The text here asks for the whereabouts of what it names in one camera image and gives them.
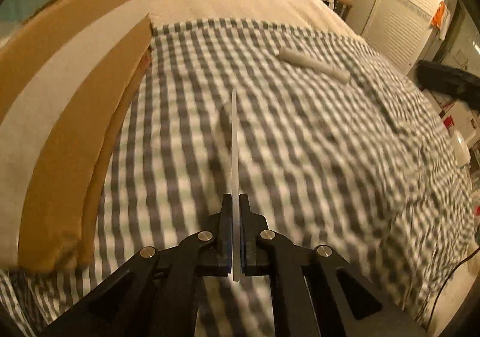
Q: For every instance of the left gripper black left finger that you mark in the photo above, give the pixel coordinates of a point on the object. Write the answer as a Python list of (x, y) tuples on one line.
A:
[(154, 292)]

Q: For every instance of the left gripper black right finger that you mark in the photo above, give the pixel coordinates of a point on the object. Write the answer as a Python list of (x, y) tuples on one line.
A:
[(315, 292)]

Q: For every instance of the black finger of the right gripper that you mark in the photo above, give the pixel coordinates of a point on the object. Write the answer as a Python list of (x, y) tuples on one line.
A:
[(453, 82)]

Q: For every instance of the green white checkered cloth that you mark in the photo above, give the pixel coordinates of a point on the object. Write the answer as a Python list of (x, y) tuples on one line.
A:
[(366, 167)]

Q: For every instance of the grey cylindrical stick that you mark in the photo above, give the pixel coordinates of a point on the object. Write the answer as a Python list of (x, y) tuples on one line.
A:
[(298, 59)]

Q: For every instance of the brown cardboard box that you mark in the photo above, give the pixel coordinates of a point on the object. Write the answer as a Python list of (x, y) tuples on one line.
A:
[(68, 76)]

